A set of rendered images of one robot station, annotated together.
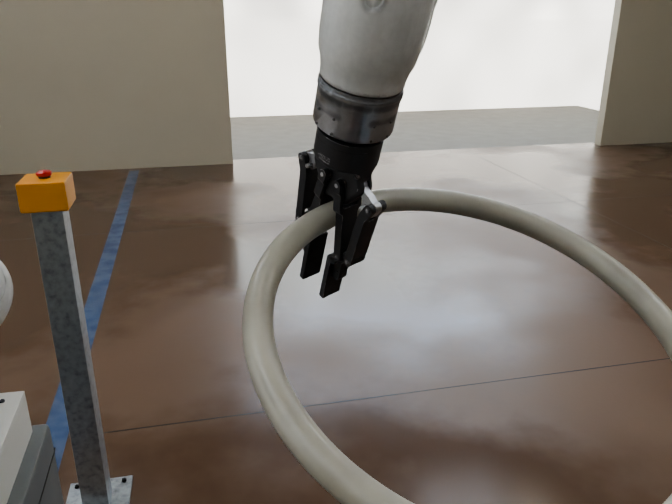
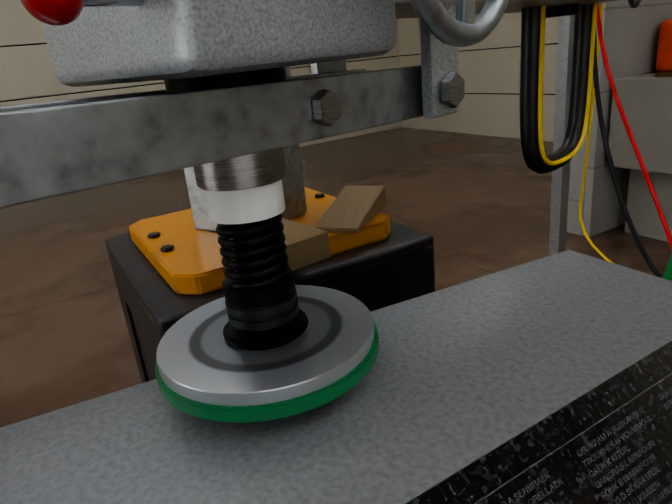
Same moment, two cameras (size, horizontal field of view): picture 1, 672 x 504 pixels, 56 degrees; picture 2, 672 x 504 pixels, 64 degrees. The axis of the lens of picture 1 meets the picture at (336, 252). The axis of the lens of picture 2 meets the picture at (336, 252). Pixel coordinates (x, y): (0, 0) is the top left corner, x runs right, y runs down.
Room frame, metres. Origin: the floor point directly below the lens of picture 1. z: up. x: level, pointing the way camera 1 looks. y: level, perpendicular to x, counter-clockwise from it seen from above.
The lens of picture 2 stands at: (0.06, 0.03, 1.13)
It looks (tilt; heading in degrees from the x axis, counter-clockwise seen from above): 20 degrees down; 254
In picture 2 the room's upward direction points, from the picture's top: 6 degrees counter-clockwise
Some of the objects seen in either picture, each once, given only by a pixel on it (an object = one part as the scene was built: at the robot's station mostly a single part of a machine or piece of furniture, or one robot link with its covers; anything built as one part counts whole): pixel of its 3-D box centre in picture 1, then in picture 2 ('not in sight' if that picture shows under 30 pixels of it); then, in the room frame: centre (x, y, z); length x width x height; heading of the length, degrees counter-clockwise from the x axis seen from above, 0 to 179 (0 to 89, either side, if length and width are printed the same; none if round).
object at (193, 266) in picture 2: not in sight; (253, 226); (-0.11, -1.19, 0.76); 0.49 x 0.49 x 0.05; 12
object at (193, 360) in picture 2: not in sight; (267, 334); (0.00, -0.45, 0.87); 0.21 x 0.21 x 0.01
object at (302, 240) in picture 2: not in sight; (276, 241); (-0.11, -0.93, 0.81); 0.20 x 0.10 x 0.05; 110
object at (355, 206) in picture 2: not in sight; (351, 207); (-0.31, -1.06, 0.80); 0.20 x 0.10 x 0.05; 49
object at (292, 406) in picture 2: not in sight; (267, 337); (0.00, -0.45, 0.87); 0.22 x 0.22 x 0.04
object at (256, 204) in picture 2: not in sight; (244, 193); (0.00, -0.45, 1.02); 0.07 x 0.07 x 0.04
